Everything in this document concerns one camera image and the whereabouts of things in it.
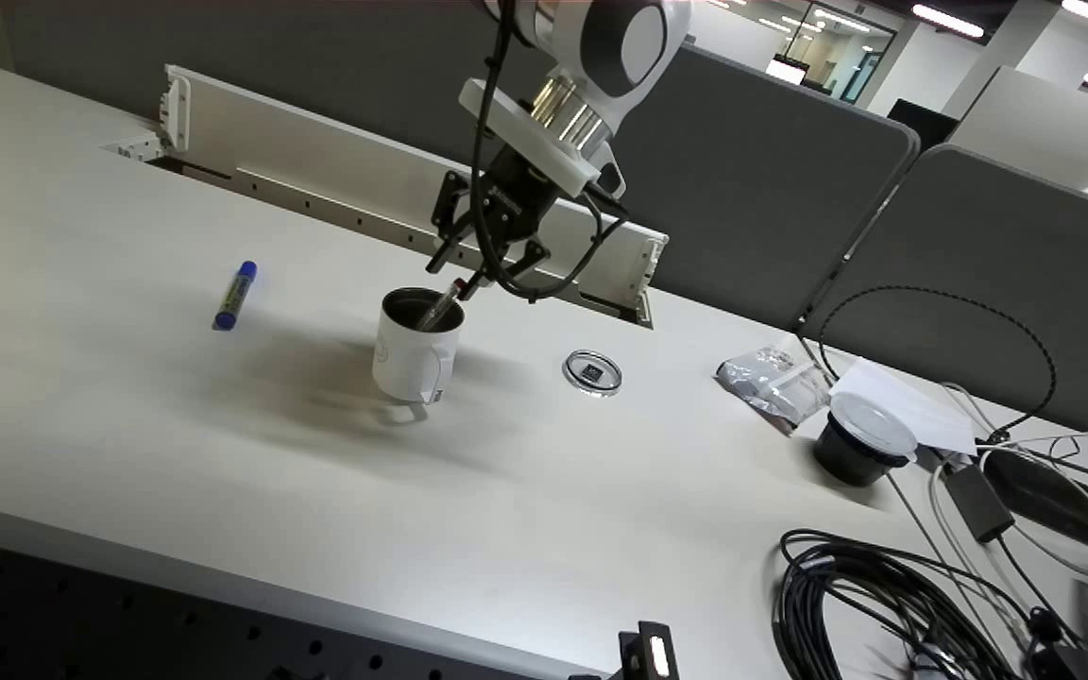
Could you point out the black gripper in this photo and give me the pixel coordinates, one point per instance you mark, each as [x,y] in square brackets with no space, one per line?
[511,210]

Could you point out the red-tipped screwdriver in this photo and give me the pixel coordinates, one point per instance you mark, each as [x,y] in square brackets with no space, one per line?
[439,307]

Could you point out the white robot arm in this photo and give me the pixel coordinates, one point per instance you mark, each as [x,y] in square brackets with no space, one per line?
[554,92]

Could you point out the white metal mug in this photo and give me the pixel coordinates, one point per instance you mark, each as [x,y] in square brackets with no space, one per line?
[413,367]

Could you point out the round clear desk grommet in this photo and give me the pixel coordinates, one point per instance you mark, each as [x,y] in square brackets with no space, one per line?
[592,372]

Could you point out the blue marker pen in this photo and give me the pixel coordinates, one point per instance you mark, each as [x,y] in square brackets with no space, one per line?
[237,295]

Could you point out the left grey desk partition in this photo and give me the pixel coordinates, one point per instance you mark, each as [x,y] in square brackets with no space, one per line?
[755,188]

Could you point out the grey desk partition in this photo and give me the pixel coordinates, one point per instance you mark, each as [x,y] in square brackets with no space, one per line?
[971,272]
[755,188]

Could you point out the clear plastic bag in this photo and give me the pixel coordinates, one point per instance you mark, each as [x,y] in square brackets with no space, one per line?
[774,388]

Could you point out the black and white round device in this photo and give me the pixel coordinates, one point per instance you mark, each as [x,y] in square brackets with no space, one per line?
[862,441]

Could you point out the right grey desk partition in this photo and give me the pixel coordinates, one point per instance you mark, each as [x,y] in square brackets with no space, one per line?
[971,272]

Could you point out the black power adapter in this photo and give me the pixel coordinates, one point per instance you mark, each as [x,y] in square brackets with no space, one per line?
[977,504]

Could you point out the black perforated panel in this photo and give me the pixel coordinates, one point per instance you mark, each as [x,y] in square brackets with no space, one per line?
[82,623]

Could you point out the black oval device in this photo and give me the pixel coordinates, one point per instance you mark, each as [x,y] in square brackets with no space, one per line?
[1040,491]

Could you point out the white cable tray lid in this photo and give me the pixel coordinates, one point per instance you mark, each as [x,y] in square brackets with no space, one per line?
[378,188]

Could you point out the small black camera device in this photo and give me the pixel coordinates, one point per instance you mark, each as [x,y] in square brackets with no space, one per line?
[648,656]

